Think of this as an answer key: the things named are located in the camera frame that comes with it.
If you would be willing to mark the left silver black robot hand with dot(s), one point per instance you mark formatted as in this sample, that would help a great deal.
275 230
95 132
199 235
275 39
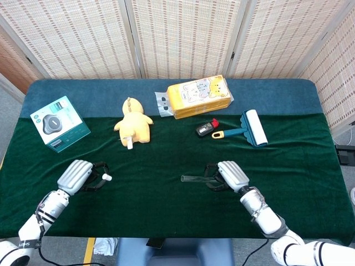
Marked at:
75 177

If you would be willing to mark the white shoe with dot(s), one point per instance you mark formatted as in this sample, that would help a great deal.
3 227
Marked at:
353 195

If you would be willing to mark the yellow cat print tissue pack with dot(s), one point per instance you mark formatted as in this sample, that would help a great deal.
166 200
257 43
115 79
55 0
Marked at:
198 97

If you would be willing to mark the dark green velvet cloth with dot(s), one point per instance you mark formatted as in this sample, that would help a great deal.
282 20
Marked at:
155 207

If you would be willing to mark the teal lint roller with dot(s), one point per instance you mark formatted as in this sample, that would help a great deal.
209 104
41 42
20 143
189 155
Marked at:
256 127

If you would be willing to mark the flat black device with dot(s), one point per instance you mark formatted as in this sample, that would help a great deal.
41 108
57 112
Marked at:
154 243

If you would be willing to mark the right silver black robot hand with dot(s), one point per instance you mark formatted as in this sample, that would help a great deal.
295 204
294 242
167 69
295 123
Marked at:
233 174

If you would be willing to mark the small white cap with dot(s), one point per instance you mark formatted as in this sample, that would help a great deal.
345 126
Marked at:
106 177

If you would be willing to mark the crumpled white plastic bag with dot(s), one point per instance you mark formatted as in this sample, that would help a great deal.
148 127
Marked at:
105 246

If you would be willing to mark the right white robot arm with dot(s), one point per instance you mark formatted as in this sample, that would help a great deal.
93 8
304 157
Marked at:
266 216

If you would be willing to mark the black box on floor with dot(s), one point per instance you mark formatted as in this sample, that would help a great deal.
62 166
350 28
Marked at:
345 153

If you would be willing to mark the blue table cover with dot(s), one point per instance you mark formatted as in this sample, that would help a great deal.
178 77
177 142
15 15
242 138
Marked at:
97 94

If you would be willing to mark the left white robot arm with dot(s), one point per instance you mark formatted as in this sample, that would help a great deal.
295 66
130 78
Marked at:
41 216

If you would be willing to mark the bamboo folding screen panel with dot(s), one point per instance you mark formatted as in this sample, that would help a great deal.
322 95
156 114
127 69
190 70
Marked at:
283 38
337 83
185 38
14 63
77 38

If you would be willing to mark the teal white product box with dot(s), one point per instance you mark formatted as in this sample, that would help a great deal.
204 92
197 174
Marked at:
59 124

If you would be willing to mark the clear glass test tube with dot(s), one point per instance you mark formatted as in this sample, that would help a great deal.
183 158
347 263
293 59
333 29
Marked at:
194 179

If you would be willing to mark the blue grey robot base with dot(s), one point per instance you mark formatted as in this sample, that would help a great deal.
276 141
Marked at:
177 253

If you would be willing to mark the yellow plush toy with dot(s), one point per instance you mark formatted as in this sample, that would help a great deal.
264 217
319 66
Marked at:
134 126

